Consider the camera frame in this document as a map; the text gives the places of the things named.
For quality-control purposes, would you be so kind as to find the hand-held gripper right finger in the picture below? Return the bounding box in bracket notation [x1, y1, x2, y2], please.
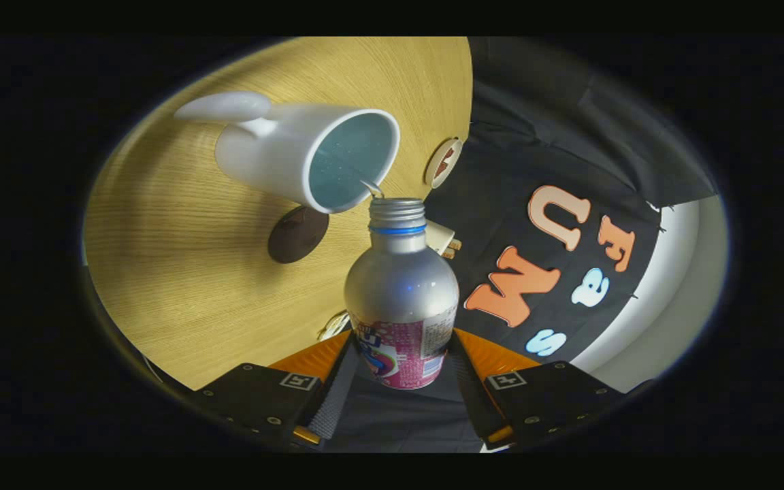
[446, 327, 625, 448]

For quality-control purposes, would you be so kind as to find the white toaster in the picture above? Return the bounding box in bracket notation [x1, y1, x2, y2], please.
[425, 219, 462, 259]

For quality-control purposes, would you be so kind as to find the silver juice bottle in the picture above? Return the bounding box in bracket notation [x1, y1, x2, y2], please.
[344, 197, 461, 391]

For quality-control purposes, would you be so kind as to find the small white plate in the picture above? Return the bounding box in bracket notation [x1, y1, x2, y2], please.
[423, 137, 463, 189]

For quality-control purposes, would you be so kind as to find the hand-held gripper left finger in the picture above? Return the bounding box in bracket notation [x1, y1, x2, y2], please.
[190, 330, 361, 446]

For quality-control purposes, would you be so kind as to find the wooden table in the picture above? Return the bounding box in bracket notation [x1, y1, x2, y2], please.
[84, 37, 474, 392]

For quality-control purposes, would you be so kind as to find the white cup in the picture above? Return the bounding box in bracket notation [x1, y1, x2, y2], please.
[174, 91, 402, 215]

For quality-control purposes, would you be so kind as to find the brown round coaster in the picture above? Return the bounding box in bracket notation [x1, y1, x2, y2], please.
[267, 206, 330, 265]

